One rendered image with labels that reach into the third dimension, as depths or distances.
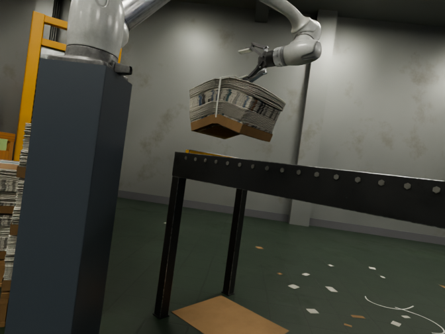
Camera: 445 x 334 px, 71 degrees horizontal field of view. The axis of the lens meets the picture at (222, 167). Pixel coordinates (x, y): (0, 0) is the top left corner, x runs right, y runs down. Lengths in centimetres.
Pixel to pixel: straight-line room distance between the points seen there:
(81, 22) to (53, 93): 22
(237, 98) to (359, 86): 419
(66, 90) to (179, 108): 433
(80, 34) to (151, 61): 455
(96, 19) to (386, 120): 496
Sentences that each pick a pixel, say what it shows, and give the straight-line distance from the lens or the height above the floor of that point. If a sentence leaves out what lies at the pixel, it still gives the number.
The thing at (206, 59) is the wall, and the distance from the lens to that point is 541.
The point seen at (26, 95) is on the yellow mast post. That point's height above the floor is 113.
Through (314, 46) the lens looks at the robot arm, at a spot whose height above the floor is 133.
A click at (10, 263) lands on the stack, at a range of 156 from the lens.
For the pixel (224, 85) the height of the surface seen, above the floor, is 114.
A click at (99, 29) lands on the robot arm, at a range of 106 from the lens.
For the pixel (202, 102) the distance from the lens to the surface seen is 159.
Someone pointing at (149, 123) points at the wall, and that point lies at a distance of 537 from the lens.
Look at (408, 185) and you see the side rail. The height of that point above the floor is 78.
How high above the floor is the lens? 76
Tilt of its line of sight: level
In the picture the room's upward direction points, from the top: 8 degrees clockwise
